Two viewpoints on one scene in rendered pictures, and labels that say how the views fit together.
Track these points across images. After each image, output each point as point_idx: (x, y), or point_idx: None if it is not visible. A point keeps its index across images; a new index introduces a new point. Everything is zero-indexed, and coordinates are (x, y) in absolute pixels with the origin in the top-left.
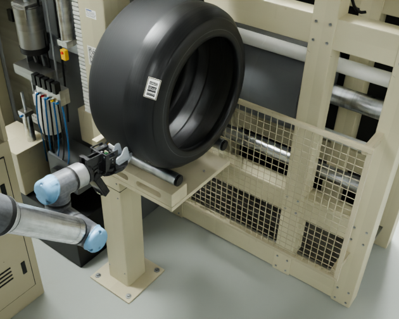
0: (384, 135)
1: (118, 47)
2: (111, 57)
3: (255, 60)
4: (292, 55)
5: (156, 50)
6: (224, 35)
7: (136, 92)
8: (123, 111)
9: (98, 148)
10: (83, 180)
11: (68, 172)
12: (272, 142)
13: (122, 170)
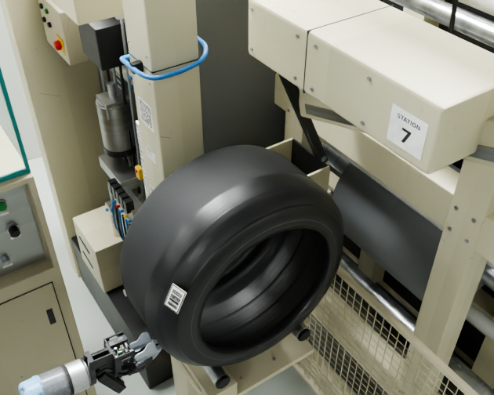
0: None
1: (150, 228)
2: (142, 238)
3: (390, 208)
4: (433, 222)
5: (188, 252)
6: (301, 226)
7: (158, 296)
8: (145, 309)
9: (113, 342)
10: (80, 387)
11: (60, 377)
12: (401, 309)
13: (140, 371)
